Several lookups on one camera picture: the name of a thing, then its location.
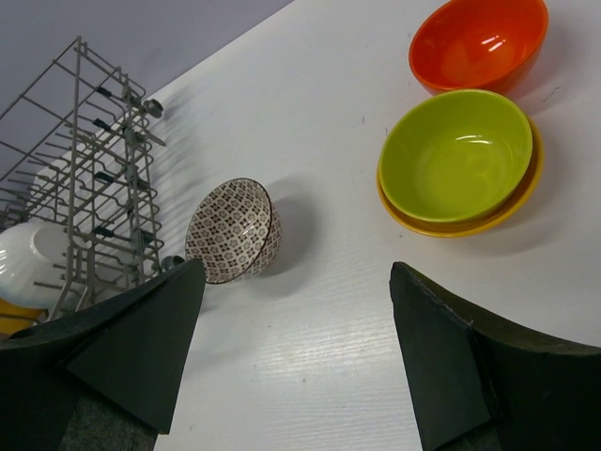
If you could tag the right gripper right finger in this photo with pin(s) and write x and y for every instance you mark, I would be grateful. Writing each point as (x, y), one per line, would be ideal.
(478, 381)

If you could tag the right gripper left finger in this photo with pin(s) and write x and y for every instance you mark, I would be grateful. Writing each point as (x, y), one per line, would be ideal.
(106, 377)

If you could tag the yellow-orange bowl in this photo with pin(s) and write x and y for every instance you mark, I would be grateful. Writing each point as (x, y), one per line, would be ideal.
(15, 318)

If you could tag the white patterned bowl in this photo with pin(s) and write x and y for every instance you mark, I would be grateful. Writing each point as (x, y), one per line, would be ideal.
(32, 263)

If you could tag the yellow bowl under green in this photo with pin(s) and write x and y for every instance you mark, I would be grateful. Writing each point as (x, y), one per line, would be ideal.
(503, 213)

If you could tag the brown patterned small bowl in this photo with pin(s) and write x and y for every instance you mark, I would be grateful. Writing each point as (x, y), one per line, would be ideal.
(235, 231)

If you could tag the lime green bowl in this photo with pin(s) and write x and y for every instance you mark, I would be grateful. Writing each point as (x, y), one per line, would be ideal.
(455, 156)

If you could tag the red-orange bowl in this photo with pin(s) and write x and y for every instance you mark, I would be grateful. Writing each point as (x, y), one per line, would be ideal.
(489, 45)

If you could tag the grey wire dish rack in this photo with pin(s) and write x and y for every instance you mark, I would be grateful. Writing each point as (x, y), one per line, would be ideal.
(77, 150)

